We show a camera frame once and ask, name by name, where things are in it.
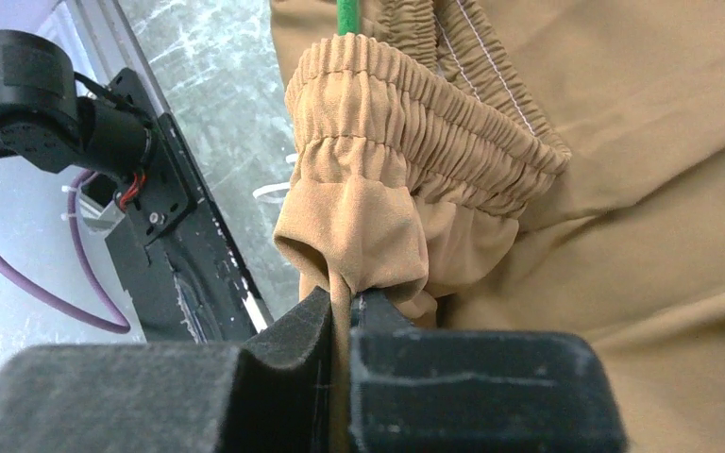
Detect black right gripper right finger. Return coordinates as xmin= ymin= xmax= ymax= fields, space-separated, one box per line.
xmin=348 ymin=290 xmax=629 ymax=452

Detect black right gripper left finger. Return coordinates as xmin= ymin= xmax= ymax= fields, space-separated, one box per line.
xmin=0 ymin=289 xmax=331 ymax=452

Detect tan brown shorts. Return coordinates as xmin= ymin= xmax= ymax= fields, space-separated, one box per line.
xmin=270 ymin=1 xmax=725 ymax=452

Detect green hanger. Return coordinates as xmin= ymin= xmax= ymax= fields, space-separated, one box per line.
xmin=336 ymin=0 xmax=361 ymax=36

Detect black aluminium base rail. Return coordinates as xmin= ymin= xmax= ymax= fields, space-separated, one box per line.
xmin=56 ymin=0 xmax=277 ymax=345

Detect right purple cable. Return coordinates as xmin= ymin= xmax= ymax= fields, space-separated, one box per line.
xmin=0 ymin=168 xmax=133 ymax=336

